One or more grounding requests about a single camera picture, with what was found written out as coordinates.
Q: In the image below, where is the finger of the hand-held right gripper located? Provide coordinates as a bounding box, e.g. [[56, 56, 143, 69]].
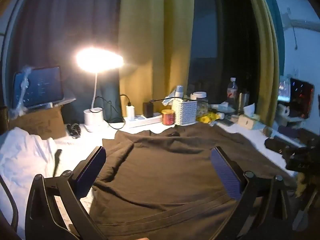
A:
[[264, 137, 290, 154]]

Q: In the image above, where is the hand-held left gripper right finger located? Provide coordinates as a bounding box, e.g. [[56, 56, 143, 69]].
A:
[[211, 146, 294, 240]]

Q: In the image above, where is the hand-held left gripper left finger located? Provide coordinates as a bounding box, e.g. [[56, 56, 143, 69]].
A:
[[25, 146, 108, 240]]

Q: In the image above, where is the dark brown printed t-shirt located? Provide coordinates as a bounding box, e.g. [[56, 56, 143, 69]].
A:
[[89, 124, 298, 240]]

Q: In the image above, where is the tissue pack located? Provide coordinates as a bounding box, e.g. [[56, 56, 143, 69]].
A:
[[237, 103, 262, 130]]

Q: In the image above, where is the white desk lamp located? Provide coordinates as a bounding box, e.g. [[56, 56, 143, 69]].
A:
[[76, 48, 125, 132]]

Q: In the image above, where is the steel thermos flask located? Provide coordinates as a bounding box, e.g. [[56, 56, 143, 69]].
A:
[[237, 89, 250, 113]]

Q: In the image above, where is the lit display screen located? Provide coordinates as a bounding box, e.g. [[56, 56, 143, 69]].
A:
[[278, 75, 292, 103]]

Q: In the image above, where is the yellow snack bag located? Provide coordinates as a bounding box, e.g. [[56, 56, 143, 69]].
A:
[[196, 112, 222, 124]]

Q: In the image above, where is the crumpled white plastic bag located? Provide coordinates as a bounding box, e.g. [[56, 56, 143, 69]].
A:
[[210, 103, 236, 113]]

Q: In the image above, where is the clear plastic water bottle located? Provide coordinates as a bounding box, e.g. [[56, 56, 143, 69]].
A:
[[227, 77, 238, 108]]

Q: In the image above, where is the white power strip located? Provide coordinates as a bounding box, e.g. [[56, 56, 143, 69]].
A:
[[123, 112, 163, 128]]

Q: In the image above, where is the brown cardboard box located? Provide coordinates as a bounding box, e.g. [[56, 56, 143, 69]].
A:
[[9, 105, 67, 140]]

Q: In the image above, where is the white cloth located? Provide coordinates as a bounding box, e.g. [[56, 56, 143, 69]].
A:
[[0, 127, 59, 195]]

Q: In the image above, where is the white plastic basket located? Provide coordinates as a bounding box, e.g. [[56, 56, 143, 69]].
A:
[[172, 100, 198, 126]]

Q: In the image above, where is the small red jar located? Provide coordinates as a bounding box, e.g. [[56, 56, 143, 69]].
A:
[[161, 109, 176, 126]]

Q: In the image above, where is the glass jar with white lid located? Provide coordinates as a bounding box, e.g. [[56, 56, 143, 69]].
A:
[[190, 91, 209, 117]]

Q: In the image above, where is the black charger block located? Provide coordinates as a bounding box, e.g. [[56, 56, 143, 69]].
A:
[[143, 102, 154, 118]]

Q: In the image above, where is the yellow curtain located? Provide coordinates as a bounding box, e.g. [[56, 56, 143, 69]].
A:
[[117, 0, 195, 120], [244, 0, 280, 128]]

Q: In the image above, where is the dark blue curtain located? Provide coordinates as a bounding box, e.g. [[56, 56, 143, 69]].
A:
[[5, 0, 125, 123]]

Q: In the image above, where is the black strap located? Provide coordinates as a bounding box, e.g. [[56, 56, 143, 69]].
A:
[[52, 149, 62, 178]]

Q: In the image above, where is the black cable bundle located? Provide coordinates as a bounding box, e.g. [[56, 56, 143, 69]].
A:
[[66, 123, 82, 138]]

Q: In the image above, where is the black lamp cable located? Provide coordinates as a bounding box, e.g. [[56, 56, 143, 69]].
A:
[[94, 94, 131, 130]]

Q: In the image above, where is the long black charging cable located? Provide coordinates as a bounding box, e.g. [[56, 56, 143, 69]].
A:
[[149, 97, 177, 103]]

